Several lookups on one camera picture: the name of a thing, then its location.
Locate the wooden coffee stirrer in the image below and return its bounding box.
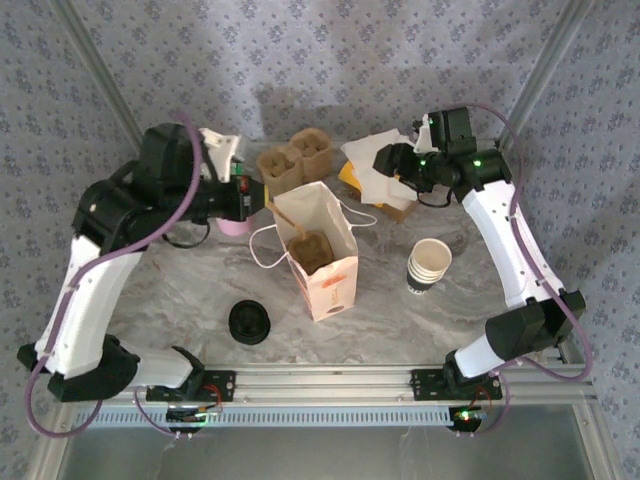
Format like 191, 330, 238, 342
267, 198, 308, 238

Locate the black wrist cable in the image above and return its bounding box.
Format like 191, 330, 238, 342
159, 219, 212, 250
397, 174, 454, 208

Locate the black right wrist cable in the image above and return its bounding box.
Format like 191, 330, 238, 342
397, 174, 454, 208

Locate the stack of black cup lids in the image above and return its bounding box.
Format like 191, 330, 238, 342
228, 298, 273, 346

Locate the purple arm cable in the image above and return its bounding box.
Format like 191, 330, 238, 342
447, 102, 596, 439
24, 112, 204, 440

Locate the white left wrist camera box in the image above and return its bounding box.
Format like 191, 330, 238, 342
198, 128, 245, 184

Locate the yellow paper packet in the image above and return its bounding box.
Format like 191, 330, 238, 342
338, 160, 363, 191

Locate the pink tin holder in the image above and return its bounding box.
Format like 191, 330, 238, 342
217, 217, 251, 238

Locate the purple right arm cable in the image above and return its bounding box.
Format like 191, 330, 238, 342
447, 102, 596, 439

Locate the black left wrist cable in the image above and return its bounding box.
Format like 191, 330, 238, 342
159, 219, 212, 250

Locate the stack of pulp cup carriers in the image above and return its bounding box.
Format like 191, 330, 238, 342
256, 127, 332, 194

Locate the grey metal sheet panel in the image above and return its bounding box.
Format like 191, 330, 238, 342
54, 424, 609, 480

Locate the grey slotted cable duct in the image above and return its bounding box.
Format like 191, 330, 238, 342
72, 403, 464, 429

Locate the stack of paper cups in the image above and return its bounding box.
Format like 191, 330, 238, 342
405, 238, 454, 297

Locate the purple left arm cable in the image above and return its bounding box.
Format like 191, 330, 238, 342
24, 112, 204, 440

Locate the aluminium frame post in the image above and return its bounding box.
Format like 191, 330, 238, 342
494, 0, 599, 151
49, 0, 147, 137

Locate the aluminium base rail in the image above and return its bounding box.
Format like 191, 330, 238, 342
52, 363, 599, 405

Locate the brown cardboard napkin box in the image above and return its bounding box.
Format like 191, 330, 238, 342
379, 197, 420, 225

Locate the printed paper takeout bag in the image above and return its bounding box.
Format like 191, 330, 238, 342
248, 179, 379, 324

